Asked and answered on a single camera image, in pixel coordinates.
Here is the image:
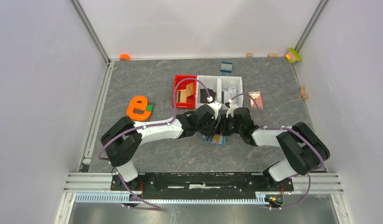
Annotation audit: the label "blue card holder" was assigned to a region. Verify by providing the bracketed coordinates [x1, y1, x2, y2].
[202, 135, 226, 146]

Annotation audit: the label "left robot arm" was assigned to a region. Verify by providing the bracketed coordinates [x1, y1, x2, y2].
[101, 102, 223, 190]

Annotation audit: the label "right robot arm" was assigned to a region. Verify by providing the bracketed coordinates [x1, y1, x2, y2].
[217, 107, 330, 190]

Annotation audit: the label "black card in bin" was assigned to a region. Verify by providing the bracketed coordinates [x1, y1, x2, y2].
[199, 88, 217, 104]

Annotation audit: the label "playing card box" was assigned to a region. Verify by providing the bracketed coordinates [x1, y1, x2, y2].
[248, 91, 264, 109]

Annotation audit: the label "silver VIP cards in bin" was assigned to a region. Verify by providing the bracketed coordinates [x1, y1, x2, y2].
[222, 86, 238, 101]

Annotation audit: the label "gold cards in red bin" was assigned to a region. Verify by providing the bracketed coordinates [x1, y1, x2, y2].
[175, 82, 194, 103]

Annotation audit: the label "red plastic bin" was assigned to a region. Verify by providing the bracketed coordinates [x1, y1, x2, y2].
[171, 74, 197, 109]

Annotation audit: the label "white middle plastic bin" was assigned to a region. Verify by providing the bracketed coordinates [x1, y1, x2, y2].
[195, 76, 222, 109]

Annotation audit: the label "white plastic bin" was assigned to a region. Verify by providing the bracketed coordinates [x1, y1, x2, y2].
[195, 76, 222, 109]
[217, 76, 244, 104]

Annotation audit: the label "white right plastic bin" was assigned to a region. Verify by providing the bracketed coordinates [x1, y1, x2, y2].
[217, 76, 244, 104]

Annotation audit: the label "dark grey brick plate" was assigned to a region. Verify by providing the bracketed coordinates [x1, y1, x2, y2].
[146, 103, 156, 120]

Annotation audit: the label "blue and grey brick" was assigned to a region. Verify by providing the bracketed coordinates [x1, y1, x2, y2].
[220, 62, 233, 73]

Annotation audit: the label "wooden block left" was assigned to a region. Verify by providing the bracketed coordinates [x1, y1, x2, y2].
[245, 52, 253, 58]

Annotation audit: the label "wooden arch block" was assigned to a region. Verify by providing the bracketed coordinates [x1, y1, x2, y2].
[299, 86, 308, 100]

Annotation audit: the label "orange plastic loop toy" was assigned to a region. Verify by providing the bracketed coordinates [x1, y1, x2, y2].
[126, 95, 152, 121]

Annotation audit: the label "colourful brick stack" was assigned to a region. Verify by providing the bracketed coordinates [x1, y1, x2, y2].
[285, 48, 302, 64]

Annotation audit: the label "orange tape roll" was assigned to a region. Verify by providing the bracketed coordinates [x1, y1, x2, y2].
[119, 54, 131, 61]

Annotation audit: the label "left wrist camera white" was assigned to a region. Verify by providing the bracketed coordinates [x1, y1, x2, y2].
[207, 97, 223, 119]

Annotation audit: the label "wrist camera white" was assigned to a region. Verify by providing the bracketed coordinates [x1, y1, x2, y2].
[225, 99, 239, 118]
[207, 97, 223, 119]

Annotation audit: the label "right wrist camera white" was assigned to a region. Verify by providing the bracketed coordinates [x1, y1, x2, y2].
[225, 99, 239, 118]

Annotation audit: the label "blue toothed rail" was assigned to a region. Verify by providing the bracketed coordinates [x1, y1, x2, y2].
[75, 193, 268, 205]

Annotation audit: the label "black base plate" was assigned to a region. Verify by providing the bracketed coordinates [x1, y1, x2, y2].
[127, 172, 294, 200]

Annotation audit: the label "aluminium frame post right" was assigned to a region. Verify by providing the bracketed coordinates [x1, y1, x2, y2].
[294, 0, 329, 52]

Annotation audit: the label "aluminium frame post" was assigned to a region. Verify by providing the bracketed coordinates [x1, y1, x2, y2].
[70, 0, 111, 64]
[294, 0, 329, 52]

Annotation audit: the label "aluminium frame post left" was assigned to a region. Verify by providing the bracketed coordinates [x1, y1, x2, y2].
[70, 0, 111, 64]

